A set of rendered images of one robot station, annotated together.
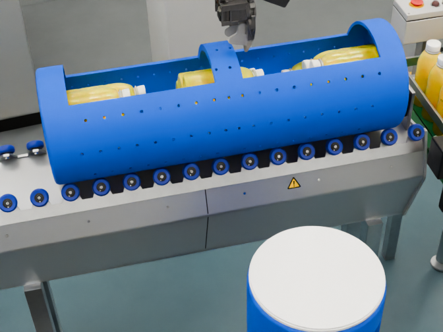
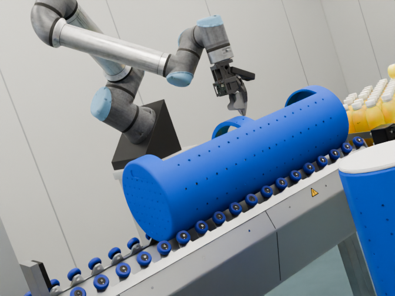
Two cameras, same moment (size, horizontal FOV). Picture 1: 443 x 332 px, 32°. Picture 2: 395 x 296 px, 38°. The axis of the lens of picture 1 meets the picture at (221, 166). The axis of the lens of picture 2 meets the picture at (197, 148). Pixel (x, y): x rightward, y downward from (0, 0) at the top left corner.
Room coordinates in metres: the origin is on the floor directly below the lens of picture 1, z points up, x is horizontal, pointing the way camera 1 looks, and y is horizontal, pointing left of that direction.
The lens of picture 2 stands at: (-0.28, 0.88, 1.44)
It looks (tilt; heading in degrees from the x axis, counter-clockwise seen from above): 7 degrees down; 338
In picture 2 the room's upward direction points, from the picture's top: 19 degrees counter-clockwise
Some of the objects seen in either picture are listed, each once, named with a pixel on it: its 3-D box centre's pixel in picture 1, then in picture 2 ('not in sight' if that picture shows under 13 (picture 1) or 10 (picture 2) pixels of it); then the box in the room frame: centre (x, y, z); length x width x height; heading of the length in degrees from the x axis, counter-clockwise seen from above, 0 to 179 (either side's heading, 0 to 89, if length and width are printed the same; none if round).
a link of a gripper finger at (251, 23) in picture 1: (249, 22); (240, 91); (1.55, -0.07, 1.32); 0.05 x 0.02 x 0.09; 12
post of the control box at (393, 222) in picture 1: (405, 157); (347, 223); (1.99, -0.63, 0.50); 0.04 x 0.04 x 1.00; 12
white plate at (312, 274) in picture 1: (316, 276); (385, 154); (1.03, -0.19, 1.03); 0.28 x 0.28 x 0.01
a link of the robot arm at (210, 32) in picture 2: not in sight; (212, 33); (1.57, -0.05, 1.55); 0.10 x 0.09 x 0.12; 11
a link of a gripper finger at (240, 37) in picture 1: (240, 39); (239, 104); (1.55, -0.05, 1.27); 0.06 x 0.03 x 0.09; 102
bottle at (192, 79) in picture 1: (221, 82); not in sight; (1.55, -0.01, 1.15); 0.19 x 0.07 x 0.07; 102
